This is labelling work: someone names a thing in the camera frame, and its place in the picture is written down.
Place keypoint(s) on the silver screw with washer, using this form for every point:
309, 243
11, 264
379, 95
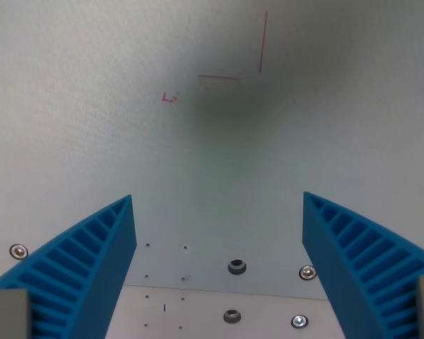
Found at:
307, 272
18, 251
299, 321

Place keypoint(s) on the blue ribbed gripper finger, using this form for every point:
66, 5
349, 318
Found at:
353, 268
88, 268

